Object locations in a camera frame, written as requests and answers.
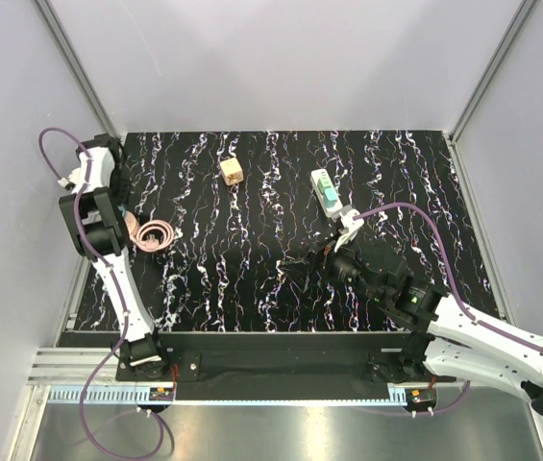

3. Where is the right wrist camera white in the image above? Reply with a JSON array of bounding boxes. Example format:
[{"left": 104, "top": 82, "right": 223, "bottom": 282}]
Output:
[{"left": 333, "top": 205, "right": 364, "bottom": 253}]

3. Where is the green usb charger plug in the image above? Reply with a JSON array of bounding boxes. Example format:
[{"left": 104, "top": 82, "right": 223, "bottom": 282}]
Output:
[{"left": 318, "top": 175, "right": 333, "bottom": 191}]

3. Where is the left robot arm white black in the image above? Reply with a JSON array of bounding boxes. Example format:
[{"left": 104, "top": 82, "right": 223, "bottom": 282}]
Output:
[{"left": 59, "top": 133, "right": 171, "bottom": 381}]

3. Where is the pink coiled cord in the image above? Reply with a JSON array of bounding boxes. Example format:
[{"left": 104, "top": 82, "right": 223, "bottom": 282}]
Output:
[{"left": 136, "top": 219, "right": 179, "bottom": 254}]

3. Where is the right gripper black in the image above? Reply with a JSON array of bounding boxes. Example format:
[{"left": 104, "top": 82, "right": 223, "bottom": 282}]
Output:
[{"left": 279, "top": 230, "right": 386, "bottom": 303}]

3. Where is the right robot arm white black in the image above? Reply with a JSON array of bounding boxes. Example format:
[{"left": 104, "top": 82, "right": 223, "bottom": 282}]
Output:
[{"left": 281, "top": 242, "right": 543, "bottom": 417}]

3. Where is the light teal charger cube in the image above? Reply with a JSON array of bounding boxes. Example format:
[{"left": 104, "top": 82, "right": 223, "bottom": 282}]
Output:
[{"left": 322, "top": 187, "right": 338, "bottom": 207}]

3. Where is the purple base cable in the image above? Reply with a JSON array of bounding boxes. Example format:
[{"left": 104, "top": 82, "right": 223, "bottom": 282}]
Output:
[
  {"left": 361, "top": 381, "right": 471, "bottom": 418},
  {"left": 80, "top": 340, "right": 174, "bottom": 459}
]

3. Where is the white power strip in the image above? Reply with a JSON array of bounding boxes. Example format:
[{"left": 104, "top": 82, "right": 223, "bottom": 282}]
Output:
[{"left": 310, "top": 169, "right": 343, "bottom": 217}]

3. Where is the beige cube socket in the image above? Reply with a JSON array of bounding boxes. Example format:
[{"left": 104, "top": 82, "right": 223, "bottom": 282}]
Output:
[{"left": 219, "top": 158, "right": 244, "bottom": 186}]

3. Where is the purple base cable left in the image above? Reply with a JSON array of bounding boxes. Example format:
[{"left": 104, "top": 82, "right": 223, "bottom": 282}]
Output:
[{"left": 80, "top": 340, "right": 174, "bottom": 459}]

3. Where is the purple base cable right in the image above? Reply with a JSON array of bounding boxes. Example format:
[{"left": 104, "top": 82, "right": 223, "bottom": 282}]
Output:
[{"left": 361, "top": 381, "right": 471, "bottom": 418}]

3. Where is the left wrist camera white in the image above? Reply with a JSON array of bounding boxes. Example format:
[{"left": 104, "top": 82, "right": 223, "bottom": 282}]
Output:
[{"left": 57, "top": 167, "right": 85, "bottom": 194}]

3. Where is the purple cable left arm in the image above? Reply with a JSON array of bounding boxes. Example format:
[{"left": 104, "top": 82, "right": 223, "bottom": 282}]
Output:
[{"left": 38, "top": 127, "right": 131, "bottom": 347}]

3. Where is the round pink power socket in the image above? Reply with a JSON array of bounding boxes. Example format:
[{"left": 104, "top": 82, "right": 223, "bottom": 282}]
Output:
[{"left": 123, "top": 210, "right": 140, "bottom": 243}]

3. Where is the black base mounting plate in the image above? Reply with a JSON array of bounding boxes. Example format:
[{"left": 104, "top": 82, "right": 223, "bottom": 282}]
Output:
[{"left": 114, "top": 330, "right": 457, "bottom": 402}]

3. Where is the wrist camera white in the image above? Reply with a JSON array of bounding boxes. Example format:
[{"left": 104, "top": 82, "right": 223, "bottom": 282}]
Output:
[
  {"left": 333, "top": 205, "right": 364, "bottom": 253},
  {"left": 57, "top": 167, "right": 85, "bottom": 194}
]

